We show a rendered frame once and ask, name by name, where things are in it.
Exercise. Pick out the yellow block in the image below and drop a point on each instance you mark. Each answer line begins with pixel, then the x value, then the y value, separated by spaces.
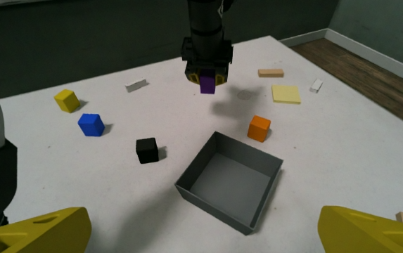
pixel 67 100

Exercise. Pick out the dark grey square basket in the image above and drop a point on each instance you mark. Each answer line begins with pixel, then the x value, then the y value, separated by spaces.
pixel 230 180

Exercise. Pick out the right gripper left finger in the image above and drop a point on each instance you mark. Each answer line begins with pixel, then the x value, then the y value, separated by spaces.
pixel 64 231

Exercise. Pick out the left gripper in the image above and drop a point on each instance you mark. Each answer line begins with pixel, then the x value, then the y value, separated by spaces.
pixel 208 50

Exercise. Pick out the blue block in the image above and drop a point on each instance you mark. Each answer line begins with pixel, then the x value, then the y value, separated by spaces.
pixel 91 124

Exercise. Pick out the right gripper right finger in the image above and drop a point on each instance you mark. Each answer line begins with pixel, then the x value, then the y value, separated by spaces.
pixel 344 230

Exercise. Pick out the purple block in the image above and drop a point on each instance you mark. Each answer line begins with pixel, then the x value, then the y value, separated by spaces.
pixel 207 80

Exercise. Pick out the yellow sticky note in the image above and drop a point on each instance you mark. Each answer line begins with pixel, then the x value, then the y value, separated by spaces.
pixel 285 94

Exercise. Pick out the tan flat rectangular piece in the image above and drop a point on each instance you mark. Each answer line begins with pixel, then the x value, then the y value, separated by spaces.
pixel 270 72

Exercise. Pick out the orange block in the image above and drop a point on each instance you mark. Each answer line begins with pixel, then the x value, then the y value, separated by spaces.
pixel 258 128

